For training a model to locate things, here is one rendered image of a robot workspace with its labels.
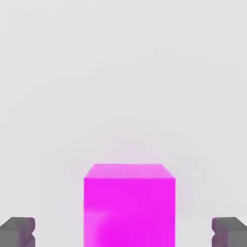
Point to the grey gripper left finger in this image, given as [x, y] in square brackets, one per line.
[15, 232]

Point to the small magenta cube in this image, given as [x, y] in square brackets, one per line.
[129, 208]

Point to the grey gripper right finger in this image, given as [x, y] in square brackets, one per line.
[230, 232]

